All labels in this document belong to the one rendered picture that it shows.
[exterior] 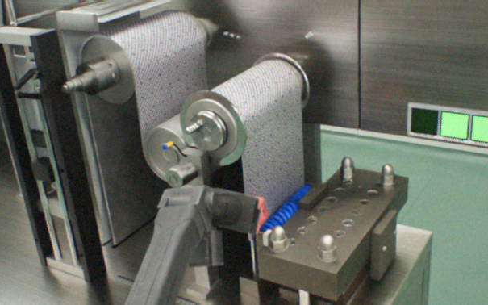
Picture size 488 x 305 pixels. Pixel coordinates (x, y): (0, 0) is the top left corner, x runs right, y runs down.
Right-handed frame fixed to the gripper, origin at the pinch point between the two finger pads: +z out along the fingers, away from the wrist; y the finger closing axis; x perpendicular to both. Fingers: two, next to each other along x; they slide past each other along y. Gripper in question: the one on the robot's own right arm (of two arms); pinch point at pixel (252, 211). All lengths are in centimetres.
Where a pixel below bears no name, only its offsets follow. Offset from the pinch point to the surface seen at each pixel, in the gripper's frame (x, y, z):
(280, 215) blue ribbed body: 0.0, 2.7, 7.2
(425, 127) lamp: 23.4, 24.6, 21.1
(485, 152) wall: 46, -2, 279
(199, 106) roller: 17.4, -7.8, -13.2
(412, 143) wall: 46, -45, 279
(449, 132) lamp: 23.1, 29.5, 21.2
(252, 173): 7.4, 0.4, -3.4
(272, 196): 3.5, 0.4, 6.5
